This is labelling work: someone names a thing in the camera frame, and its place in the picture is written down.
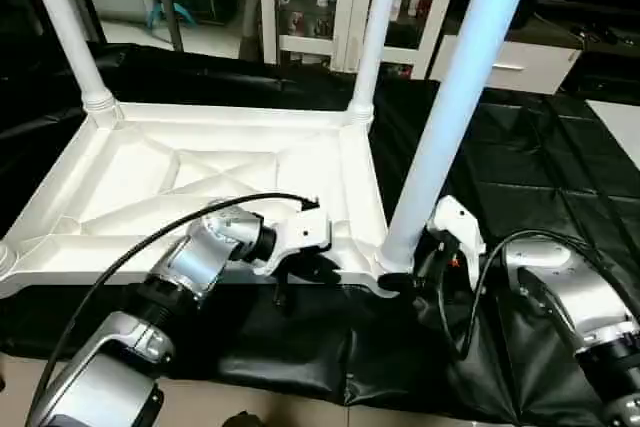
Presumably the white plastic table leg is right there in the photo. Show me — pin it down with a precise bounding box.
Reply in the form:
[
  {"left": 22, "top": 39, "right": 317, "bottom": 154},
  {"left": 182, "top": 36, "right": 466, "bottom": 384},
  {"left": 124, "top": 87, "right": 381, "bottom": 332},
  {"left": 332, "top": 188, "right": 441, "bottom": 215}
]
[
  {"left": 20, "top": 0, "right": 126, "bottom": 128},
  {"left": 343, "top": 0, "right": 406, "bottom": 130},
  {"left": 375, "top": 0, "right": 541, "bottom": 278}
]

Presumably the black mat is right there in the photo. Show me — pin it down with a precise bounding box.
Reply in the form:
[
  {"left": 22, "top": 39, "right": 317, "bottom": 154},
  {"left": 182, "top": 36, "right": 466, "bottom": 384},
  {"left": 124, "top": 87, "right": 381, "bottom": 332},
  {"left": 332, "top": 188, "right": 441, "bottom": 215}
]
[{"left": 0, "top": 42, "right": 640, "bottom": 426}]

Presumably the white drawer unit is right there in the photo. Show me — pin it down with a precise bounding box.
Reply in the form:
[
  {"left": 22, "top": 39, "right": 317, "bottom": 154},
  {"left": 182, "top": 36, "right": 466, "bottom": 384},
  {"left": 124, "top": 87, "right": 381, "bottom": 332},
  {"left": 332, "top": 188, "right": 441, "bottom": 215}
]
[{"left": 428, "top": 35, "right": 586, "bottom": 96}]

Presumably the white flat board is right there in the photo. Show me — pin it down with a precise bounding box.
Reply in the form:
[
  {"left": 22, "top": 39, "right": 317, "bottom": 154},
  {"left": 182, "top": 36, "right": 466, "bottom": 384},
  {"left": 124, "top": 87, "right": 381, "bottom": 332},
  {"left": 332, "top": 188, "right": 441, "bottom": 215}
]
[{"left": 588, "top": 99, "right": 640, "bottom": 168}]

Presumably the white glass door cabinet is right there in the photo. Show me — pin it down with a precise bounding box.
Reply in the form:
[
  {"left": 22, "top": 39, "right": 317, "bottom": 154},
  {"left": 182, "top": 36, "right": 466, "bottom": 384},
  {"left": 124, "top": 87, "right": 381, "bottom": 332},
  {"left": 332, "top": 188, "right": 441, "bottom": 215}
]
[{"left": 258, "top": 0, "right": 469, "bottom": 80}]

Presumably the light blue stand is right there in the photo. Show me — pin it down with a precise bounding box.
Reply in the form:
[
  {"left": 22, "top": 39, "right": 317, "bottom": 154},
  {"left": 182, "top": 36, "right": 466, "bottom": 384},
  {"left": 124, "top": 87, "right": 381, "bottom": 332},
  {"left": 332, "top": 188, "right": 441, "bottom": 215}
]
[{"left": 145, "top": 2, "right": 201, "bottom": 33}]

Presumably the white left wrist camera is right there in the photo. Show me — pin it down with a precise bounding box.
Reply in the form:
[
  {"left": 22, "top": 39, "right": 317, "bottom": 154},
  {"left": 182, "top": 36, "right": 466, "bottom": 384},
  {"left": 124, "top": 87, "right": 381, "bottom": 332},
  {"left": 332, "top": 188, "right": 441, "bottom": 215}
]
[{"left": 250, "top": 209, "right": 333, "bottom": 278}]

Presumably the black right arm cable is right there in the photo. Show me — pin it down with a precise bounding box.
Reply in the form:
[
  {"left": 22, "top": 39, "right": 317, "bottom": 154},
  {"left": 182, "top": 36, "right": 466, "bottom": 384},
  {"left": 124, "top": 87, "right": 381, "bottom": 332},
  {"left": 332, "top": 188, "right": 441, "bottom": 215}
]
[{"left": 435, "top": 229, "right": 621, "bottom": 360}]

